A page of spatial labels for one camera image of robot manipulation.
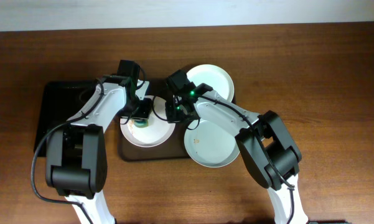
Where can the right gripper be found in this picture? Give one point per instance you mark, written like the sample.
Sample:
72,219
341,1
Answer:
173,111

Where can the white plate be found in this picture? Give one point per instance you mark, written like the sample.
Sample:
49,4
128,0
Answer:
158,131
215,77

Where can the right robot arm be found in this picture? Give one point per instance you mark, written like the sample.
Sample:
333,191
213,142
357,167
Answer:
268,151

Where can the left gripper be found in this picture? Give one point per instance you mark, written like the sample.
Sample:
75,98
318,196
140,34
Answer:
142,111

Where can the white plate top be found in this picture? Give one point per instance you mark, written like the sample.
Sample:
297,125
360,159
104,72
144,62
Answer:
215,77

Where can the pale blue plate bottom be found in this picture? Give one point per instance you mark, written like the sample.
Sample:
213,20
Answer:
209,145

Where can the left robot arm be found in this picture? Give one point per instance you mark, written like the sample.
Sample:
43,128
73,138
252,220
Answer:
76,163

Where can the brown plastic serving tray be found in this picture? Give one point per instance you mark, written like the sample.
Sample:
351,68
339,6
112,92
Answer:
172,148

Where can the green cleaning sponge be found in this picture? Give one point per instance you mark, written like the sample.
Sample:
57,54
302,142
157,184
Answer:
141,123

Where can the black rectangular tray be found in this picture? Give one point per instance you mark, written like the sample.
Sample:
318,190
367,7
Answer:
60,101

